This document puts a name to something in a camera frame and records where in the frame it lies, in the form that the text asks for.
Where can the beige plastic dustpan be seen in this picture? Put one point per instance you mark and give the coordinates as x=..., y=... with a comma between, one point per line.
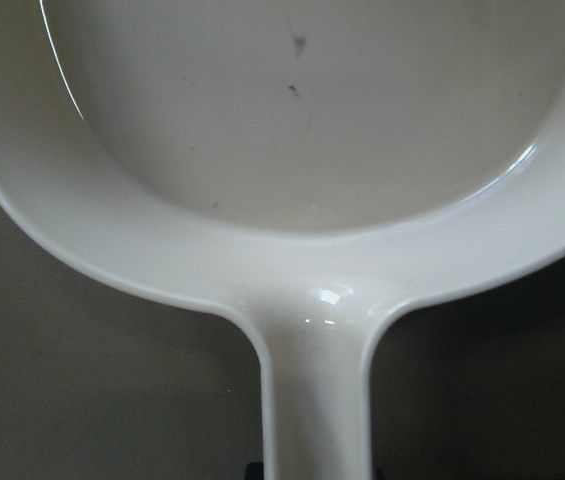
x=309, y=170

